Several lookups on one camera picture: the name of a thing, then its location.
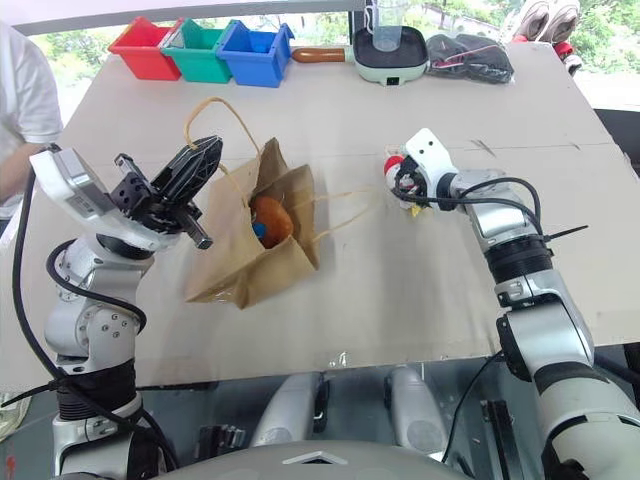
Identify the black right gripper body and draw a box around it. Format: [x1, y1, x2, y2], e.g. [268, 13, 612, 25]
[401, 158, 438, 208]

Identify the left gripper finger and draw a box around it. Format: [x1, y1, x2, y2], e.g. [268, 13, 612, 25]
[176, 201, 214, 250]
[149, 134, 224, 205]

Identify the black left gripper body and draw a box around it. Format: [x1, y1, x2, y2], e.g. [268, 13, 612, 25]
[110, 153, 202, 236]

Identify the red and white plush toy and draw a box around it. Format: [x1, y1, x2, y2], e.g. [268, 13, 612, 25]
[382, 144, 424, 220]

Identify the brown paper bag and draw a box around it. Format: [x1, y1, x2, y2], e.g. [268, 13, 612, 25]
[183, 96, 384, 311]

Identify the black cloth in plastic bag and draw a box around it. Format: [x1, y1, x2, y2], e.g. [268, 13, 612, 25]
[425, 33, 517, 86]

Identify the green plastic bin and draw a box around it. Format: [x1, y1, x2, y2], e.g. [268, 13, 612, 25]
[160, 17, 236, 84]

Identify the blue plastic bin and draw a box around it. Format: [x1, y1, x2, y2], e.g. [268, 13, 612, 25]
[215, 19, 293, 89]

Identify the mint green electric pan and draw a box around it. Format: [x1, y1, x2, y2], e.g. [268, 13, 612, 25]
[291, 25, 432, 89]

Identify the red plastic bin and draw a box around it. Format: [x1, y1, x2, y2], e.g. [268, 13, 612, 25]
[107, 15, 184, 82]

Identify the clear plastic measuring cup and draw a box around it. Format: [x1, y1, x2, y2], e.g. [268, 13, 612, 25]
[363, 0, 406, 53]

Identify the person in white shirt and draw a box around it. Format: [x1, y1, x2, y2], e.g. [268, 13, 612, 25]
[0, 19, 64, 221]

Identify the pale sneaker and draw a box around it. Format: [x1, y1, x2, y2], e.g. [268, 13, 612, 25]
[502, 0, 552, 44]
[547, 0, 584, 46]

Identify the silver left robot leg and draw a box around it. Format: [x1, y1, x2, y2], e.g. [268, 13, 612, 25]
[248, 371, 330, 450]

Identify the silver robot leg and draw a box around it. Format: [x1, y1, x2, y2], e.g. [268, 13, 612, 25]
[383, 366, 450, 460]
[248, 371, 330, 450]

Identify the silver right robot leg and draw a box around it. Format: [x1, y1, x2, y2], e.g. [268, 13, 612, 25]
[383, 366, 450, 460]

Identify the black bar under table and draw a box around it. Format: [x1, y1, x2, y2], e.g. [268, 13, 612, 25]
[478, 398, 517, 454]

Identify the grey robot torso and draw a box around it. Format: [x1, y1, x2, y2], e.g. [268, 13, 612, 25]
[172, 438, 454, 480]

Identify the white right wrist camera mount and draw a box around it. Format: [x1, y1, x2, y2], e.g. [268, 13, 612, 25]
[403, 127, 459, 200]

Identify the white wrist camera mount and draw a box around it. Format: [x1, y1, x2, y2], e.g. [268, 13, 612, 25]
[28, 146, 180, 252]
[403, 127, 459, 200]

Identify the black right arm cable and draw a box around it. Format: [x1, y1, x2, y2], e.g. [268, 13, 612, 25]
[413, 176, 545, 464]

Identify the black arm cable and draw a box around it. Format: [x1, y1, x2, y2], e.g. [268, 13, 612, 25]
[10, 143, 179, 474]
[413, 176, 545, 464]

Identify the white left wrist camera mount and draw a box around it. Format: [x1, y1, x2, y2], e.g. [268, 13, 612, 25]
[28, 146, 180, 252]

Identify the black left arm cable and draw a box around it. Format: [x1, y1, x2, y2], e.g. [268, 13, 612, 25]
[10, 143, 179, 474]

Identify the black bracket under table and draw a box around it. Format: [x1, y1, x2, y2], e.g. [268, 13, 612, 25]
[198, 423, 248, 459]

